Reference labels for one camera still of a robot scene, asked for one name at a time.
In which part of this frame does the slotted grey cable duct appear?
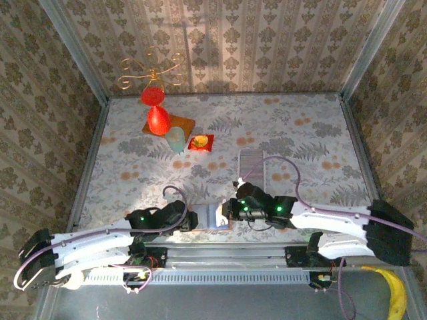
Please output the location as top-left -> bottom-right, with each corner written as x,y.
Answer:
83,269 -> 312,287

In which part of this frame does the red square dish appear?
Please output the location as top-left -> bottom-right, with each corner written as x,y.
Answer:
187,133 -> 215,153

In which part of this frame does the translucent plastic cup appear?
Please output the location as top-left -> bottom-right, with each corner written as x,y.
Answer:
165,126 -> 186,155

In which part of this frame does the short purple base cable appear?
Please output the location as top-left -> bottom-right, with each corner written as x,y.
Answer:
121,264 -> 154,295

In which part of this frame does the brown wooden board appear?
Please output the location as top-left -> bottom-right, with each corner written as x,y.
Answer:
142,113 -> 196,138

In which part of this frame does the slanted metal frame post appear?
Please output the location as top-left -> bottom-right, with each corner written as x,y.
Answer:
38,0 -> 110,105
339,0 -> 407,101

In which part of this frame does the red egg-shaped vase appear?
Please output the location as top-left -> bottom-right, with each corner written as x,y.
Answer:
147,105 -> 172,136

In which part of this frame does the grey striped folded cloth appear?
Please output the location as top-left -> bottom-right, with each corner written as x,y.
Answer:
238,149 -> 266,194

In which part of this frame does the small circuit board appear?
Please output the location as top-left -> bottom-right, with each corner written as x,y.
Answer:
309,271 -> 336,290

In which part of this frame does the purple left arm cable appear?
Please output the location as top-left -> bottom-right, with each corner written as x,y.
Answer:
13,185 -> 188,291

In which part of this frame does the red round disc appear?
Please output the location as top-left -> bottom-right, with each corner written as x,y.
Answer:
139,87 -> 166,107

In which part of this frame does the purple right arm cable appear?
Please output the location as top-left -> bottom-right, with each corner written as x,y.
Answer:
238,155 -> 427,243

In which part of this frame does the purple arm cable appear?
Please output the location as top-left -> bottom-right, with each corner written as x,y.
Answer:
238,155 -> 427,243
13,185 -> 188,291

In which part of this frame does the blue-grey card holder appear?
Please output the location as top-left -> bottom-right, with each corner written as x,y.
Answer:
190,201 -> 234,232

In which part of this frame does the metal table side rail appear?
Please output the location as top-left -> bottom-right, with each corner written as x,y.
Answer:
338,94 -> 394,243
63,99 -> 110,243

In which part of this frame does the long purple base cable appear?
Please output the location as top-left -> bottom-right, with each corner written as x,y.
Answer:
336,256 -> 357,320

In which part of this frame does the yellow banana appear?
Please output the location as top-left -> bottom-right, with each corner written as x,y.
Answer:
361,265 -> 408,320

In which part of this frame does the floral patterned tablecloth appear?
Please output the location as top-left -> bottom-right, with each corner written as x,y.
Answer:
73,93 -> 384,245

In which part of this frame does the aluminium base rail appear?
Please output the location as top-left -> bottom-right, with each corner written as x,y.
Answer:
145,242 -> 408,269

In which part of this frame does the gold wire ornament stand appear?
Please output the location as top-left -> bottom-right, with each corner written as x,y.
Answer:
118,46 -> 186,93

